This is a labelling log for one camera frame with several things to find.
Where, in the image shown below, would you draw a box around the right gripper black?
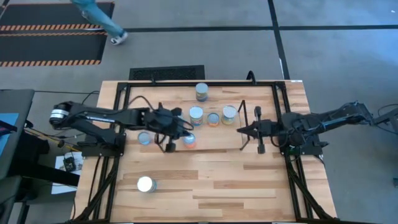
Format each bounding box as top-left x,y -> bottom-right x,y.
237,106 -> 285,155

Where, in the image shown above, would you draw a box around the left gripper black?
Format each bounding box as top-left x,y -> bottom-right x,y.
146,108 -> 189,154

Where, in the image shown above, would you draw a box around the orange lattice-pattern can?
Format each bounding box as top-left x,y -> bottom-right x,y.
182,133 -> 197,149

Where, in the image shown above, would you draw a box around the yellow black bean-pattern can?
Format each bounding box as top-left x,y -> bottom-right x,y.
188,105 -> 205,126

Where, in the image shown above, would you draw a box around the short light-blue salmon can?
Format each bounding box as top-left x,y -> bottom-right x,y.
137,131 -> 152,146

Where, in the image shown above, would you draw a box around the carrots label tall can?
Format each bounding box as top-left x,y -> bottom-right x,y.
221,105 -> 238,126

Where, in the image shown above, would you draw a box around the short orange red-dotted can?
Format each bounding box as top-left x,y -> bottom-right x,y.
206,112 -> 221,127

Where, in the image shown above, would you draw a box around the peas label blue can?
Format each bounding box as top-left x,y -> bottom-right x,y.
195,82 -> 210,103

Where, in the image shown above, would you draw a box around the black floor grille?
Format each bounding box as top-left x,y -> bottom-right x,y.
129,64 -> 206,81

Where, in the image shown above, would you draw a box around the teal label silver-top can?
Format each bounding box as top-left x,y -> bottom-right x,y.
136,175 -> 157,194

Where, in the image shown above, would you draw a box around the small black device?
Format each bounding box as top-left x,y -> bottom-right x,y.
63,156 -> 77,172

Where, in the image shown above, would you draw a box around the white paper sheet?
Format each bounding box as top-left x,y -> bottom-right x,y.
50,151 -> 84,195

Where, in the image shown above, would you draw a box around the person's leg in jeans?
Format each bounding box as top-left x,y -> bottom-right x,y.
70,0 -> 129,46

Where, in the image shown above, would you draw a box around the black equipment stand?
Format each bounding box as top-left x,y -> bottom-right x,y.
7,130 -> 81,188

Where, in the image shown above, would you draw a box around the black mat orange hazard stripes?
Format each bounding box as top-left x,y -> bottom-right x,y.
0,1 -> 115,32
0,30 -> 108,68

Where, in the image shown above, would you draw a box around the grey desk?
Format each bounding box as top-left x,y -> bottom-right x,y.
0,88 -> 35,181

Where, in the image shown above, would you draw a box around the blue panel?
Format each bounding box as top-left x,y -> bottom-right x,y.
0,112 -> 20,154

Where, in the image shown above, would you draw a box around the black aluminium table frame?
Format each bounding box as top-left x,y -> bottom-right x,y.
70,79 -> 338,224

